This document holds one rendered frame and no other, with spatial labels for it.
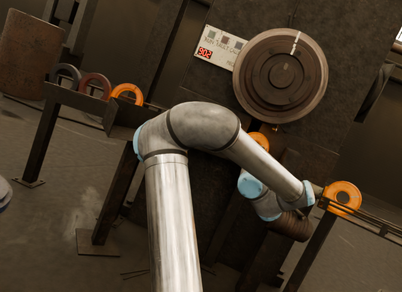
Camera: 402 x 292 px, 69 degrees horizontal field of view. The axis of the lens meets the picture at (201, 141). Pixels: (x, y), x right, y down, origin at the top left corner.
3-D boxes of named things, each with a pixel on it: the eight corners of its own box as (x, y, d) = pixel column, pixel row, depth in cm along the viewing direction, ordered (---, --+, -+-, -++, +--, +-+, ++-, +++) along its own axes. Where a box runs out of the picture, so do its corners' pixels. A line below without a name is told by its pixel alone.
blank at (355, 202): (329, 215, 142) (327, 215, 140) (323, 182, 145) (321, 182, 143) (365, 213, 134) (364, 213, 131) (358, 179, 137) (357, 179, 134)
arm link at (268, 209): (286, 219, 110) (271, 194, 107) (259, 225, 116) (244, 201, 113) (288, 203, 118) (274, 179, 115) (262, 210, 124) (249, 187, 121)
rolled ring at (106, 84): (112, 76, 162) (114, 76, 165) (81, 69, 163) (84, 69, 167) (106, 109, 165) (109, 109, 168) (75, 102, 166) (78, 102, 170)
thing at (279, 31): (218, 102, 160) (255, 17, 151) (300, 136, 157) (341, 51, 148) (218, 102, 154) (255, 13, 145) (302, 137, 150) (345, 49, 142)
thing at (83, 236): (64, 227, 150) (110, 96, 137) (114, 232, 163) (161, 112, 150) (65, 254, 133) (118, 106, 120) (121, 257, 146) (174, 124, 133)
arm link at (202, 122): (207, 76, 69) (314, 181, 113) (168, 98, 76) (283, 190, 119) (208, 113, 63) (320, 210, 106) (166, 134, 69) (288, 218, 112)
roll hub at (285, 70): (241, 91, 147) (265, 37, 142) (294, 113, 146) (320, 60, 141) (242, 91, 142) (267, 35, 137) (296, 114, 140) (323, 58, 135)
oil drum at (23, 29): (15, 82, 383) (34, 15, 366) (55, 100, 379) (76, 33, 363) (-26, 80, 324) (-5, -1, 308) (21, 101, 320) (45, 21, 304)
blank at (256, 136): (247, 126, 159) (247, 127, 155) (273, 139, 158) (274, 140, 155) (234, 152, 162) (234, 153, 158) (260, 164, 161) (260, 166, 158)
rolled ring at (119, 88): (110, 82, 167) (112, 84, 170) (107, 114, 163) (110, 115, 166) (143, 82, 166) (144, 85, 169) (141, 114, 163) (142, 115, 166)
